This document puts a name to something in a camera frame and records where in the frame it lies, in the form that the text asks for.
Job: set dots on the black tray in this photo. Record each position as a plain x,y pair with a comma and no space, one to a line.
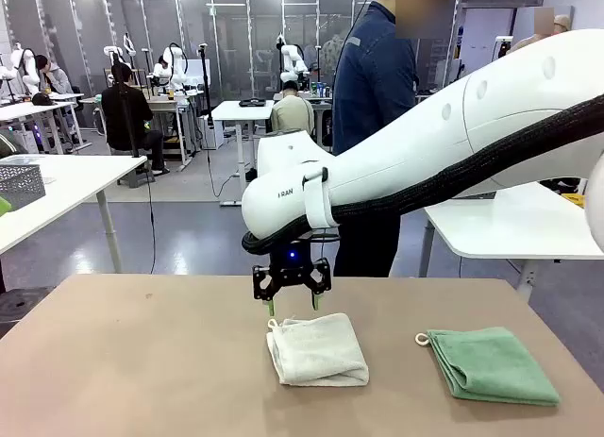
255,103

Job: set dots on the person in dark striped jacket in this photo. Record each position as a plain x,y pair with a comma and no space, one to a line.
9,146

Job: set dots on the tan mannequin black trousers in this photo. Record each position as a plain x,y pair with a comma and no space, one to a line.
524,45

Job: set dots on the mannequin orange shirt hat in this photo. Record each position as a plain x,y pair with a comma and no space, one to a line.
562,24

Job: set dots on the yellow plastic crate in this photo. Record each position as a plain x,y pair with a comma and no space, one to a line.
573,199

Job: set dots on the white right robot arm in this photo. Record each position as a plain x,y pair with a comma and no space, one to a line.
424,139

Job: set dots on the seated person in black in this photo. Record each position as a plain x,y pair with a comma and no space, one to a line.
122,116

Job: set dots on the green terry towel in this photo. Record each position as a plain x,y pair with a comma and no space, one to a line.
491,366

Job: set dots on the white side table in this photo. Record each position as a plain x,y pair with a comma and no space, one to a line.
94,173
519,220

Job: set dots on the white background desk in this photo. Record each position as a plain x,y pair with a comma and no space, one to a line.
47,107
165,107

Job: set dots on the black cap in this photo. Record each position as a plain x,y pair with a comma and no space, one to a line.
42,98

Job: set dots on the seated person in beige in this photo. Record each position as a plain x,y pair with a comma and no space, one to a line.
292,116

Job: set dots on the black shelf cart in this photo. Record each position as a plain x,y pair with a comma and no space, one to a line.
561,184

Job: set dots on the person in denim jacket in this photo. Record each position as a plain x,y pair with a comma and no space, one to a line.
373,78

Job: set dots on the person in grey hoodie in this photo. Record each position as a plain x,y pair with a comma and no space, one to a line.
54,80

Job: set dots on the white terry towel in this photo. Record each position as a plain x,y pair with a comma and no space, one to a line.
321,352

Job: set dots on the white standing desk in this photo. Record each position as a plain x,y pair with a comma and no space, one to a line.
240,111

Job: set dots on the clear plastic tray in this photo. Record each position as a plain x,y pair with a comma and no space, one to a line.
19,159

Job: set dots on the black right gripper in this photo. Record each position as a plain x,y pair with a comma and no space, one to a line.
291,267

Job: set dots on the grey mesh basket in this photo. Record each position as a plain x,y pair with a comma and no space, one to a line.
21,184

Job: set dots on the black shoes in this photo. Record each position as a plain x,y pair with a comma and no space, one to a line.
251,175

